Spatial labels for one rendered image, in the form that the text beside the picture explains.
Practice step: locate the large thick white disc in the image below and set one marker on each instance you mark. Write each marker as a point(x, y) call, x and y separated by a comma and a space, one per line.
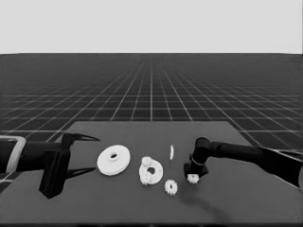
point(107, 165)

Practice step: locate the small white toothed gear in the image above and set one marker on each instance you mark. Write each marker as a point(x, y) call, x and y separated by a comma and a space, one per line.
point(144, 162)
point(190, 180)
point(143, 180)
point(173, 185)

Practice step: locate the small thin T-shaped piece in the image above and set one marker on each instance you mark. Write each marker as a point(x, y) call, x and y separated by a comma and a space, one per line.
point(171, 153)

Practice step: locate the white round pinned carrier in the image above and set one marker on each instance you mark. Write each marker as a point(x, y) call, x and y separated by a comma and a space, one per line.
point(158, 172)

